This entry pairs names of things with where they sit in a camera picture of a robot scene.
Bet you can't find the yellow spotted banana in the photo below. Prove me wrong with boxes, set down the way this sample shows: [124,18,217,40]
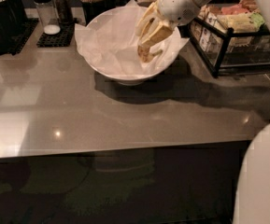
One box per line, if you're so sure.
[137,44,163,63]

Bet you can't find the glass pepper shaker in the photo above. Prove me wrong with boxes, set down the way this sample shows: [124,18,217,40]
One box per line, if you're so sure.
[53,0,74,24]

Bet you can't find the white paper liner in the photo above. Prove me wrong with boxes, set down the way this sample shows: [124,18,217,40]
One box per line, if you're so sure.
[74,0,190,79]

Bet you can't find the black wire condiment rack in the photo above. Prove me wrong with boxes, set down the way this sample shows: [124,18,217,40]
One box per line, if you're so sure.
[188,11,270,77]

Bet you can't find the white creamer packets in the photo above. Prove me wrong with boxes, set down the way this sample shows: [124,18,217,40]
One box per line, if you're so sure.
[190,5,221,53]

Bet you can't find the black rubber mat left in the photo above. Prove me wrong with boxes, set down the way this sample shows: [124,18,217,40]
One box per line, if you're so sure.
[0,18,38,55]

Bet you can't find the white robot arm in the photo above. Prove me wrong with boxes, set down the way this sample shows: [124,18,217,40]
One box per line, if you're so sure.
[135,0,270,224]

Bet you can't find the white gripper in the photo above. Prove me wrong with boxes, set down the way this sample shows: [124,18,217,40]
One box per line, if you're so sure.
[135,0,201,48]

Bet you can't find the black cup with stirrers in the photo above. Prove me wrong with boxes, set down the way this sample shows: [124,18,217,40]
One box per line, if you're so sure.
[75,0,116,22]

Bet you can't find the black canister with packets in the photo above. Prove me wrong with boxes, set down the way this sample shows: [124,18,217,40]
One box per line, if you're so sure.
[0,0,27,35]

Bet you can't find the glass salt shaker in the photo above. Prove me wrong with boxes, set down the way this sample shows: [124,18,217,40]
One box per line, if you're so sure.
[34,0,61,35]

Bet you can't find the black rubber mat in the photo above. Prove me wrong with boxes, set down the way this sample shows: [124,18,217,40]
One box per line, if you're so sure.
[0,18,38,55]
[36,19,77,48]

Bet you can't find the pink sweetener packets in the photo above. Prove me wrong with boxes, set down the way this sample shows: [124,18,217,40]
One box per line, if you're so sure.
[221,4,249,15]

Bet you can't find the green sweetener packets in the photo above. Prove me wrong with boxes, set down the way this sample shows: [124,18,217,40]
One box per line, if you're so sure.
[250,12,265,30]

